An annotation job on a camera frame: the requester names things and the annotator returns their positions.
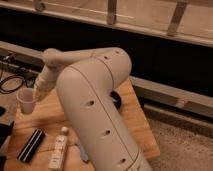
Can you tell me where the white tube with cap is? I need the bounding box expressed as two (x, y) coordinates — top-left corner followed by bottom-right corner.
(48, 127), (69, 171)

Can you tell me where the black coiled cable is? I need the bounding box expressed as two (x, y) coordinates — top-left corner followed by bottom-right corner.
(0, 66), (31, 95)

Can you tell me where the black device at left edge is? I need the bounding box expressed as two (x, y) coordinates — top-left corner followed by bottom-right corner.
(0, 105), (15, 171)

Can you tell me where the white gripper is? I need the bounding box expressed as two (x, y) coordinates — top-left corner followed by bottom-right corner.
(33, 65), (62, 101)

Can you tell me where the black box with white stripes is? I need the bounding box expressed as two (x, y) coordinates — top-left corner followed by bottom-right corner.
(17, 129), (45, 163)

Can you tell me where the black ceramic bowl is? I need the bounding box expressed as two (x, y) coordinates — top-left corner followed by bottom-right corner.
(110, 91), (122, 109)

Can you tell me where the wooden cutting board tabletop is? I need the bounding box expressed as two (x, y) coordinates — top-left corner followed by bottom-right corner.
(4, 80), (160, 171)

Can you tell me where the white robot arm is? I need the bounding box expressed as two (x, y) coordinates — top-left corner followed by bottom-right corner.
(35, 47), (152, 171)

